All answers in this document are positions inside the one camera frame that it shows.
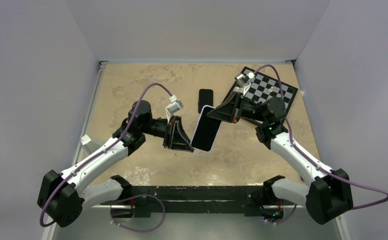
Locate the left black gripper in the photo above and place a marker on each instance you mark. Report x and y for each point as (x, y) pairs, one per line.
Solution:
(180, 140)

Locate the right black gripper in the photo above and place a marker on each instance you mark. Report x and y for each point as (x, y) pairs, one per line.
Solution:
(229, 110)

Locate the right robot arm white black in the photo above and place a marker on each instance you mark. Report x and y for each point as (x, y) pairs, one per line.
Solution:
(326, 193)

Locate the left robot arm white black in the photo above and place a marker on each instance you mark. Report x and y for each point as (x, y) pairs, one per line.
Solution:
(64, 195)

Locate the black phone on table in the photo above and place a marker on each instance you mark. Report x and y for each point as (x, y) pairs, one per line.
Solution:
(205, 98)

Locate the black white chessboard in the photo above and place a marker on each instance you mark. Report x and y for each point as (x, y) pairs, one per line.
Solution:
(264, 87)

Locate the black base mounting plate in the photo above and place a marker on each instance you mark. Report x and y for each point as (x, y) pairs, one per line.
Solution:
(250, 200)

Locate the small white box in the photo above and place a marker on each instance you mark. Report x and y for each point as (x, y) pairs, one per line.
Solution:
(85, 139)

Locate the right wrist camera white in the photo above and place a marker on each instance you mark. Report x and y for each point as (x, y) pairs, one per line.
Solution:
(244, 81)

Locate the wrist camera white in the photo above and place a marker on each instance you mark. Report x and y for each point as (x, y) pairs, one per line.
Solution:
(244, 81)
(173, 107)

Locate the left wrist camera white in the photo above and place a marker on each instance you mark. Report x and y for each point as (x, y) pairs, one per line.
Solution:
(173, 107)

